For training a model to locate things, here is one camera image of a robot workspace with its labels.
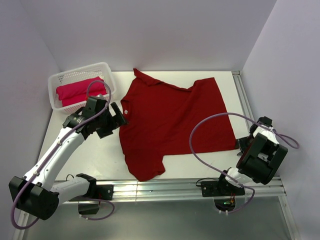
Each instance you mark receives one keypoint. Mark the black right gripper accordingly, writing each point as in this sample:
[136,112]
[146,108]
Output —
[241,142]

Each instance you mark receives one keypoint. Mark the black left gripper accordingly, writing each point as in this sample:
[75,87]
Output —
[114,121]

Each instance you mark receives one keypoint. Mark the dark red t shirt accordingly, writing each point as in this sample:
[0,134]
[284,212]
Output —
[164,119]

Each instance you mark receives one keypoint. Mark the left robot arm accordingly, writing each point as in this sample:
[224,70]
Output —
[35,192]

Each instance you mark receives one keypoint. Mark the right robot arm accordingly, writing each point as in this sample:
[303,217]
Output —
[261,155]

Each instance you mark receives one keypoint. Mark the white perforated plastic basket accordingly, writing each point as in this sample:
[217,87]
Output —
[100,69]

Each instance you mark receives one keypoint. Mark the pink rolled t shirt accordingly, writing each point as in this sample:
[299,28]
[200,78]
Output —
[76,92]

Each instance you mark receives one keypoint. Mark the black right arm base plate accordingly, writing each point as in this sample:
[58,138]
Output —
[220,188]

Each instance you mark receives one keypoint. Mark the aluminium frame rail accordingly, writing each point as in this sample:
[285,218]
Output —
[167,207]

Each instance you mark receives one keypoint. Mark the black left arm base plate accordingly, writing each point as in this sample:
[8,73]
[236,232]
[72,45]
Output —
[104,192]

